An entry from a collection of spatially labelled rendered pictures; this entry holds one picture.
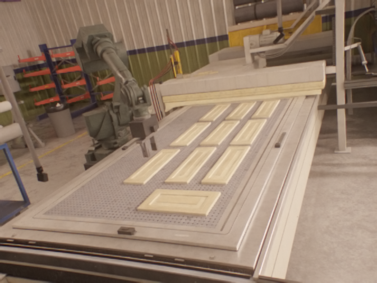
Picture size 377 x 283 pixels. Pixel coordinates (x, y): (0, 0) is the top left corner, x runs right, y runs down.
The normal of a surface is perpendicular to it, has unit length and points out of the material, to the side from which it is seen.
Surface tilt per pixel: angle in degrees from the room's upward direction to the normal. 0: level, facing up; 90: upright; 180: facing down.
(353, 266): 0
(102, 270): 90
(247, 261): 0
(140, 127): 90
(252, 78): 90
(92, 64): 115
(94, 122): 90
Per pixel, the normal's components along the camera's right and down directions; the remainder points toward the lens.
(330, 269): -0.18, -0.92
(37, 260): -0.38, 0.38
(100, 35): 0.47, 0.60
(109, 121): 0.44, 0.24
